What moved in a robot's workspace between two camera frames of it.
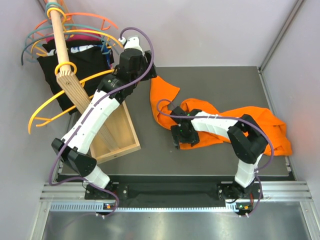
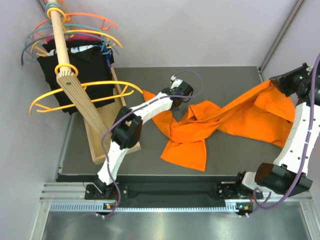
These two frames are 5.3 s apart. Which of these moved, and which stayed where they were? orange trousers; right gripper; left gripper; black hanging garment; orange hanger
Moved: orange trousers; right gripper; left gripper
Stayed: black hanging garment; orange hanger
